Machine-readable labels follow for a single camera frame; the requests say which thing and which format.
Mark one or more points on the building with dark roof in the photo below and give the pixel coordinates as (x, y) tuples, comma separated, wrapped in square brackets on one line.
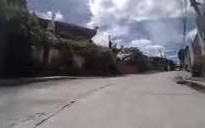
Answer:
[(73, 31)]

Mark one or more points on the grey concrete road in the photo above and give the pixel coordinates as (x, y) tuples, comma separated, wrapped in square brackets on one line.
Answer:
[(130, 103)]

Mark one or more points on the utility pole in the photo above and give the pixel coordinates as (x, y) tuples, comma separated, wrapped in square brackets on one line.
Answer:
[(184, 36)]

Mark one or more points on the red brick building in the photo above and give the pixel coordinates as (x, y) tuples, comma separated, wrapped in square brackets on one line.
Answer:
[(196, 50)]

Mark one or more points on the concrete kerb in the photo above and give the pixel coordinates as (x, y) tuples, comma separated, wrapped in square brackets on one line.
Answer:
[(198, 84)]

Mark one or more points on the overgrown wall with bushes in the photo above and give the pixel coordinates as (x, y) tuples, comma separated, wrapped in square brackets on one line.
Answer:
[(90, 58)]

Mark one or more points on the dark tall wall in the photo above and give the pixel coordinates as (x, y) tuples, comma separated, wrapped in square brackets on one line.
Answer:
[(5, 46)]

